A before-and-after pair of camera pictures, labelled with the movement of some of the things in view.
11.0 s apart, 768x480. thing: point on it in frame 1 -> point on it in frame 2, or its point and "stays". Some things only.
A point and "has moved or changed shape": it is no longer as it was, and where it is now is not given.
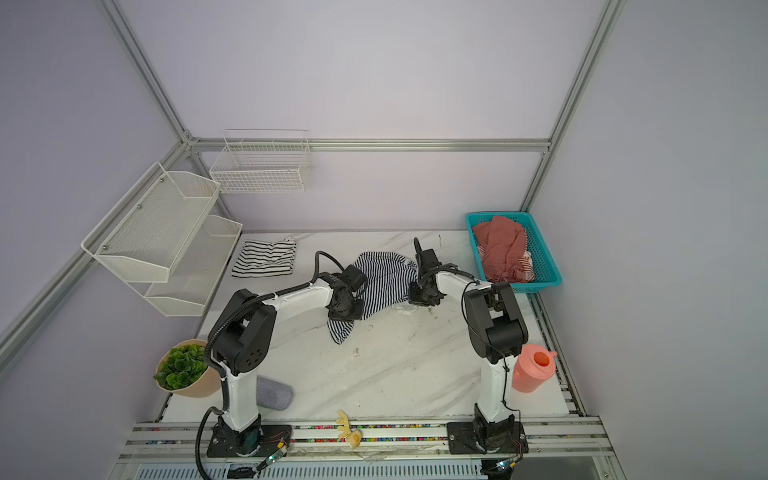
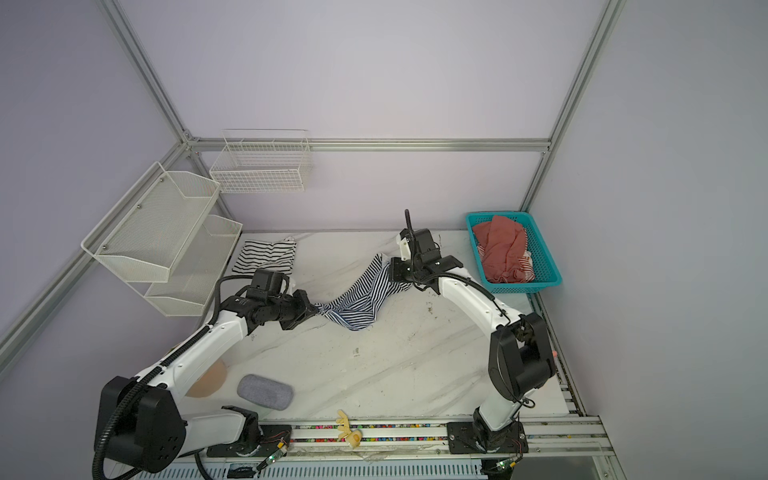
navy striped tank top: [389, 279] has moved or changed shape
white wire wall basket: [262, 160] stays
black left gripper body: [352, 310] -> [289, 312]
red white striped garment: [527, 264] stays
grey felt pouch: [272, 394] stays
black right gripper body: [418, 295] -> [405, 270]
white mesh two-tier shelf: [162, 240] stays
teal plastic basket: [546, 272] stays
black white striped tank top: [261, 259] stays
